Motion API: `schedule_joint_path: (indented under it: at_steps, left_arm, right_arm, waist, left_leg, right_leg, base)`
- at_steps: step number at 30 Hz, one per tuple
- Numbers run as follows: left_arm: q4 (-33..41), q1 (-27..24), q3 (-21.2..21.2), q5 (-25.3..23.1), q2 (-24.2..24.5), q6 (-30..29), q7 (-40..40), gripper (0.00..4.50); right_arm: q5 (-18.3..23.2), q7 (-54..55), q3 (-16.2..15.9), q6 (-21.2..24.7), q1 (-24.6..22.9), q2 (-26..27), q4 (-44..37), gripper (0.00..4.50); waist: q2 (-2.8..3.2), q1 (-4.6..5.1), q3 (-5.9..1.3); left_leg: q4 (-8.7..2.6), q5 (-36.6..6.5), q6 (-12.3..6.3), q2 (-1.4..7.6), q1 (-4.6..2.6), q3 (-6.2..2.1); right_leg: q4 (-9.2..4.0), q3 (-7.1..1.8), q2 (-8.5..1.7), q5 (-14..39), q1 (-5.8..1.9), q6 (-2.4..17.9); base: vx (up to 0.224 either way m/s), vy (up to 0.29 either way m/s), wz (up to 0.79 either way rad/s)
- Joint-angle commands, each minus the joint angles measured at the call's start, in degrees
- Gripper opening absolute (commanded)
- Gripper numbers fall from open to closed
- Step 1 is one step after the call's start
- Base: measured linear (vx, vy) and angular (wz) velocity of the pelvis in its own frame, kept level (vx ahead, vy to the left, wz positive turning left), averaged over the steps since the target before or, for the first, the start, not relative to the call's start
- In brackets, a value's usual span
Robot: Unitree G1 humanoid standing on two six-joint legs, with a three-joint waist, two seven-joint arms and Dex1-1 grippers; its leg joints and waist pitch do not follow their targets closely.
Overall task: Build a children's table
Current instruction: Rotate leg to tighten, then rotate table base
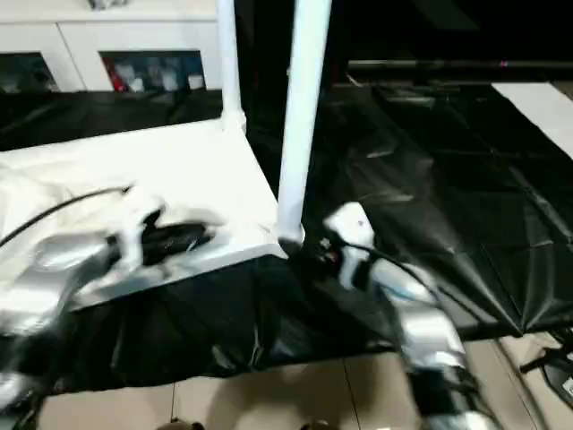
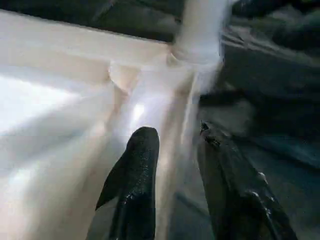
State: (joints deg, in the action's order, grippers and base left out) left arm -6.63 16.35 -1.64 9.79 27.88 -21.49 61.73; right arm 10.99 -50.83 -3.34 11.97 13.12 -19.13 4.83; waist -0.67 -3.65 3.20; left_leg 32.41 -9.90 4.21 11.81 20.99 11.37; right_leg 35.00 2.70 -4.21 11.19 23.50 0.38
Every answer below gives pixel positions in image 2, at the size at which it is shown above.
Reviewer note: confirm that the white plastic table top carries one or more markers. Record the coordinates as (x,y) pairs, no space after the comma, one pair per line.
(62,112)

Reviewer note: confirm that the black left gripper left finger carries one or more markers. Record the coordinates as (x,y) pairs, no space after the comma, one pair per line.
(137,187)

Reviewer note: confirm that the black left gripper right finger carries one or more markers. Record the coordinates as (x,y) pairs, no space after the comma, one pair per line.
(237,200)

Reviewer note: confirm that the white plastic table leg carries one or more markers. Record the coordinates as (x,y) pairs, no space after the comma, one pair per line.
(200,32)

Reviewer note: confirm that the black plastic mat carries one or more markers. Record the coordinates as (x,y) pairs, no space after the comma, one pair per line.
(262,100)

